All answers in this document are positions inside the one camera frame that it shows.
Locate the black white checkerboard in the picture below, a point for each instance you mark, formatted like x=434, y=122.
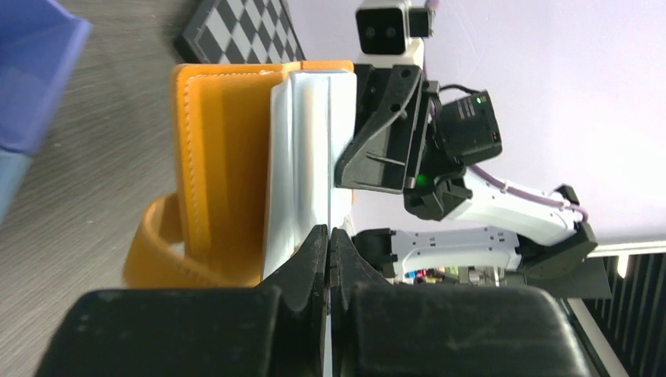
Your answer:
x=239, y=32

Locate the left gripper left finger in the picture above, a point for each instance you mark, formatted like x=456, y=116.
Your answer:
x=298, y=335

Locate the blue purple three-drawer organizer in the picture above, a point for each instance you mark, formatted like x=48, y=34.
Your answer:
x=41, y=43

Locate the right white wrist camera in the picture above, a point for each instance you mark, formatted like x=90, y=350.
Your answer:
x=393, y=32

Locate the orange leather card holder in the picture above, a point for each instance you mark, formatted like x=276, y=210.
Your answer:
x=210, y=231

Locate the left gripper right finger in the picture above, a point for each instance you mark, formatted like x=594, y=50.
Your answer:
x=362, y=324

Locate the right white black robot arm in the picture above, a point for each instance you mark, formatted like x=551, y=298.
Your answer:
x=541, y=237

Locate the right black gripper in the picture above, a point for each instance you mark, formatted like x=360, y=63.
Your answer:
x=387, y=110

